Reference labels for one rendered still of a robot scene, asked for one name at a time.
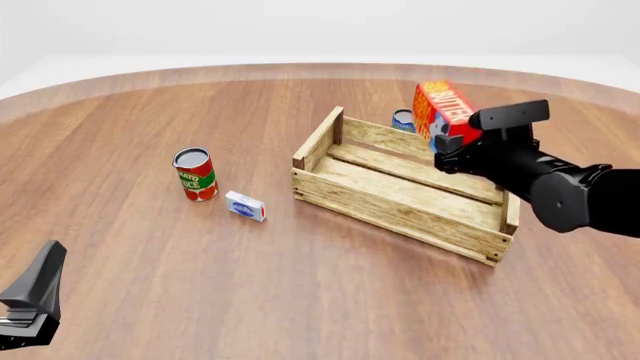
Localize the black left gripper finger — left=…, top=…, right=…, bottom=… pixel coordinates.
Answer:
left=0, top=239, right=68, bottom=321

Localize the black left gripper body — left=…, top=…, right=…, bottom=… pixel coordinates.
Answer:
left=0, top=303, right=62, bottom=352

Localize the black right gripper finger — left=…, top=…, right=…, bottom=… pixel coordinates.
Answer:
left=433, top=134, right=466, bottom=154

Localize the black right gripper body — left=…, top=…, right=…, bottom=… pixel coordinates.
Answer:
left=433, top=138, right=507, bottom=188

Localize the red butter box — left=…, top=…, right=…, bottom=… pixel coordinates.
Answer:
left=411, top=79, right=484, bottom=153

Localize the wooden slat tray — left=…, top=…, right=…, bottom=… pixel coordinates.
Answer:
left=291, top=105, right=522, bottom=268

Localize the blue tin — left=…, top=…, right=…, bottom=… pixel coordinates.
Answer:
left=390, top=108, right=418, bottom=135

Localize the tomato sauce tin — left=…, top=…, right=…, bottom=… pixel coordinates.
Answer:
left=171, top=146, right=220, bottom=203

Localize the small white and blue box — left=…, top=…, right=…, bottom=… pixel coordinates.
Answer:
left=224, top=189, right=268, bottom=224

